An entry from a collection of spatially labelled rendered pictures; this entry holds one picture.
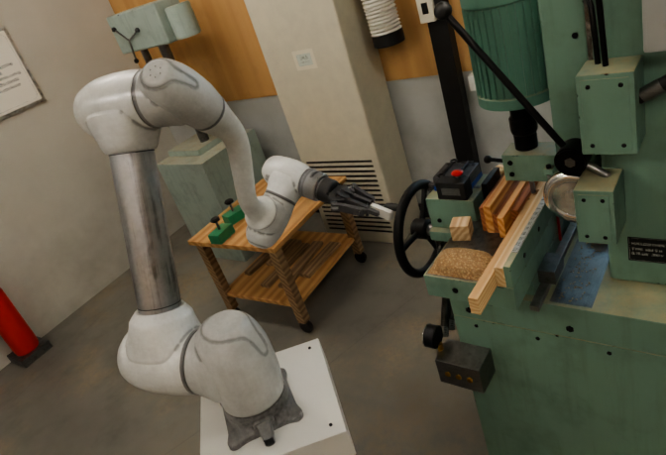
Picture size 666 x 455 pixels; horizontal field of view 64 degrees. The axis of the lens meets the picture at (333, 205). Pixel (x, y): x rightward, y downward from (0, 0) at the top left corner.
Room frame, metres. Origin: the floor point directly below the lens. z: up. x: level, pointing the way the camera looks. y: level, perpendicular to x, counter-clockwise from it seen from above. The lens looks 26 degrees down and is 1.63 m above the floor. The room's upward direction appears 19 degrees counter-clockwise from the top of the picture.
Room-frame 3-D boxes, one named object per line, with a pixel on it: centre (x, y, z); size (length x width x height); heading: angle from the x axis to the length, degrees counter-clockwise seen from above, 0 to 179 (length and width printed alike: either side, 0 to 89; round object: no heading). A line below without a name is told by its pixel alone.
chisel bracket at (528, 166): (1.09, -0.48, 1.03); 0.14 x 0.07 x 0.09; 46
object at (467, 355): (1.01, -0.19, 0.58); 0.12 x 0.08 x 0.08; 46
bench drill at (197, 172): (3.26, 0.62, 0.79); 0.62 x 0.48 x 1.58; 48
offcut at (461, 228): (1.10, -0.28, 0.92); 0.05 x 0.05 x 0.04; 59
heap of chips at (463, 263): (0.98, -0.23, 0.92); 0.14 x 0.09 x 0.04; 46
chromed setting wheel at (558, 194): (0.92, -0.48, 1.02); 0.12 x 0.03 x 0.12; 46
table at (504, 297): (1.18, -0.39, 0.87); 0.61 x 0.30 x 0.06; 136
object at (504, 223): (1.12, -0.44, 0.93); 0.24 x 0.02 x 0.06; 136
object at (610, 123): (0.84, -0.52, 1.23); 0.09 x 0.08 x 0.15; 46
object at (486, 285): (1.02, -0.39, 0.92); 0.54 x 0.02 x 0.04; 136
